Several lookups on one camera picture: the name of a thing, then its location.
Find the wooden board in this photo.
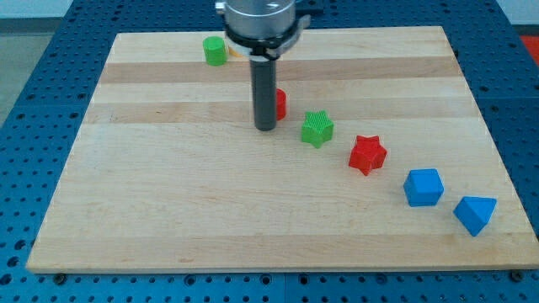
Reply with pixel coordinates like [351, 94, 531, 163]
[27, 26, 538, 274]

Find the red cylinder block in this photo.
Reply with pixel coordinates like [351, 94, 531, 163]
[276, 88, 287, 120]

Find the red star block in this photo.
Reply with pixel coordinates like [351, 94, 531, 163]
[349, 136, 387, 176]

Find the blue triangular prism block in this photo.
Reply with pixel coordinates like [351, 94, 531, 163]
[453, 196, 497, 237]

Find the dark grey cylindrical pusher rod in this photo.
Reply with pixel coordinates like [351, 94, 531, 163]
[249, 61, 277, 131]

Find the green star block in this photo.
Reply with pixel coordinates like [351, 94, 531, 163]
[301, 110, 334, 148]

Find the blue cube block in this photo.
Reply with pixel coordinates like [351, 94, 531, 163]
[403, 168, 445, 207]

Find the green cylinder block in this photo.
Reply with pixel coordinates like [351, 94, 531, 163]
[203, 36, 227, 66]

